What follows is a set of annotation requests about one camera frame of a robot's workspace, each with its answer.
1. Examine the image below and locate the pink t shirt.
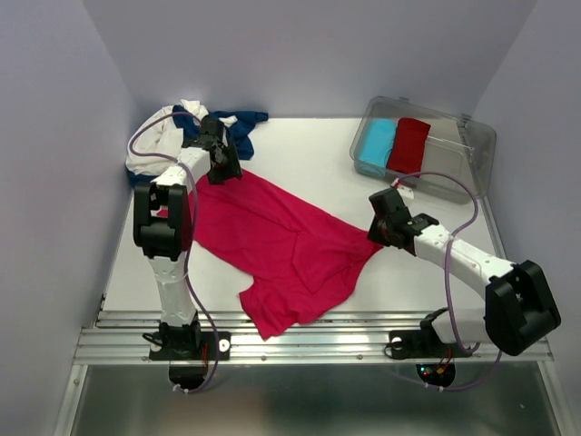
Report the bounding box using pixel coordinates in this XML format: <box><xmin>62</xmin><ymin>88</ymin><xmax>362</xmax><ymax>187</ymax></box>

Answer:
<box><xmin>158</xmin><ymin>168</ymin><xmax>385</xmax><ymax>342</ymax></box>

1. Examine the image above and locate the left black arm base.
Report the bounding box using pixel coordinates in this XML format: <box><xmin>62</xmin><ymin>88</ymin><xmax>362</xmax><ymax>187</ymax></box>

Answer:
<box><xmin>142</xmin><ymin>331</ymin><xmax>231</xmax><ymax>362</ymax></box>

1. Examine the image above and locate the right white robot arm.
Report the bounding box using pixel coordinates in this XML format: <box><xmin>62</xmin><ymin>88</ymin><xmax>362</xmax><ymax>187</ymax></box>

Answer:
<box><xmin>368</xmin><ymin>187</ymin><xmax>562</xmax><ymax>360</ymax></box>

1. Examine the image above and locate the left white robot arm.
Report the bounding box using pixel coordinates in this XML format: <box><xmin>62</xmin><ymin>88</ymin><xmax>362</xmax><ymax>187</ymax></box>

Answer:
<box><xmin>129</xmin><ymin>114</ymin><xmax>242</xmax><ymax>360</ymax></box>

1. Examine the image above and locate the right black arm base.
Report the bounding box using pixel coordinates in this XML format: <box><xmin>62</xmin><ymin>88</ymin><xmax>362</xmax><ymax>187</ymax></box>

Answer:
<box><xmin>383</xmin><ymin>330</ymin><xmax>469</xmax><ymax>361</ymax></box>

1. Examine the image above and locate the navy blue t shirt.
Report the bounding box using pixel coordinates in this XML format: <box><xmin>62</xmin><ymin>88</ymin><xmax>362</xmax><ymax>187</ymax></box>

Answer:
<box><xmin>126</xmin><ymin>104</ymin><xmax>269</xmax><ymax>187</ymax></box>

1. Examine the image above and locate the rolled dark red t shirt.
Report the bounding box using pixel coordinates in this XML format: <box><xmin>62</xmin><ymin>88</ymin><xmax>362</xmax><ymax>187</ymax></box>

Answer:
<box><xmin>387</xmin><ymin>117</ymin><xmax>431</xmax><ymax>174</ymax></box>

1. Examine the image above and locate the white t shirt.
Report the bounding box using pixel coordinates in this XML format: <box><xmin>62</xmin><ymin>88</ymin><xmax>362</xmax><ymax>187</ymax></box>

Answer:
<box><xmin>125</xmin><ymin>99</ymin><xmax>210</xmax><ymax>176</ymax></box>

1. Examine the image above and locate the clear plastic bin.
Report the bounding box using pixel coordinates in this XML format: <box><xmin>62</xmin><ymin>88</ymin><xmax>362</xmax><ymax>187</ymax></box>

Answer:
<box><xmin>350</xmin><ymin>96</ymin><xmax>497</xmax><ymax>203</ymax></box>

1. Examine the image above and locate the rolled cyan t shirt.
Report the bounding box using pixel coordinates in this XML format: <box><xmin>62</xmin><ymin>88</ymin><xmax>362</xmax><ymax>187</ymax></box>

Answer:
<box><xmin>358</xmin><ymin>119</ymin><xmax>397</xmax><ymax>167</ymax></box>

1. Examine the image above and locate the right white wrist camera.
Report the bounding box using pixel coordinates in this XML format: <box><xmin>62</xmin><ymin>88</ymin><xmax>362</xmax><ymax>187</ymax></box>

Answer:
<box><xmin>390</xmin><ymin>178</ymin><xmax>415</xmax><ymax>202</ymax></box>

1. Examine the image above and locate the aluminium mounting rail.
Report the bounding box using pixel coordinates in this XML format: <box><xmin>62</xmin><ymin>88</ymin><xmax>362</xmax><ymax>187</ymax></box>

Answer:
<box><xmin>72</xmin><ymin>310</ymin><xmax>555</xmax><ymax>365</ymax></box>

